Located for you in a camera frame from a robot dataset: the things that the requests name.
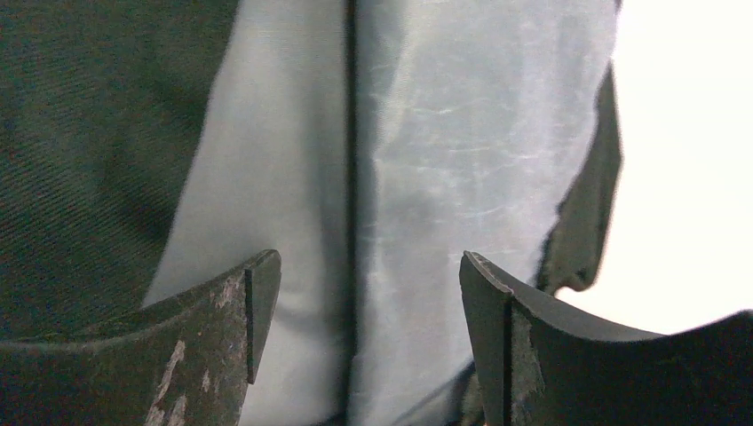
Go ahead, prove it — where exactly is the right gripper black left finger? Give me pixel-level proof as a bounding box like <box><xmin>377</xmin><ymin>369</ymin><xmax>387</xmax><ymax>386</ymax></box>
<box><xmin>1</xmin><ymin>249</ymin><xmax>281</xmax><ymax>426</ymax></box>

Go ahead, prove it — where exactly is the black student backpack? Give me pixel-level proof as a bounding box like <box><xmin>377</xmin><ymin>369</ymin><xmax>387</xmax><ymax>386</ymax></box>
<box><xmin>1</xmin><ymin>1</ymin><xmax>620</xmax><ymax>425</ymax></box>

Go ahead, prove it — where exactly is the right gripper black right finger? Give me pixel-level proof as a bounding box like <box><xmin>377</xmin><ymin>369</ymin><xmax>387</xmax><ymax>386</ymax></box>
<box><xmin>459</xmin><ymin>252</ymin><xmax>752</xmax><ymax>425</ymax></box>

